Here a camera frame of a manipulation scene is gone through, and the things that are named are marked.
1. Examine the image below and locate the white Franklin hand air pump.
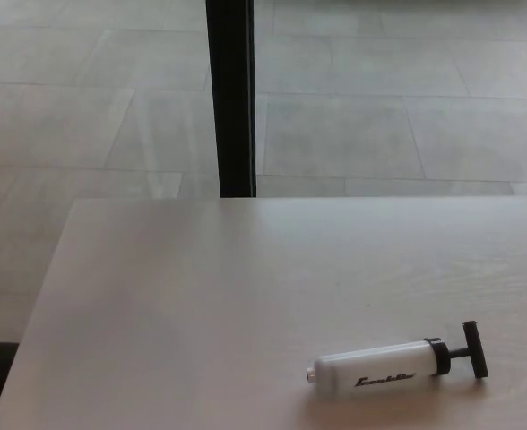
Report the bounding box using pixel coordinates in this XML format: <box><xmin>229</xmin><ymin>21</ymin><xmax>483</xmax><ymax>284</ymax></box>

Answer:
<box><xmin>306</xmin><ymin>320</ymin><xmax>489</xmax><ymax>390</ymax></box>

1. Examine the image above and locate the black vertical metal post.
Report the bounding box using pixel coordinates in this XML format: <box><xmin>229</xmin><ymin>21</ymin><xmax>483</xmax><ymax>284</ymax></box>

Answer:
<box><xmin>204</xmin><ymin>0</ymin><xmax>258</xmax><ymax>199</ymax></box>

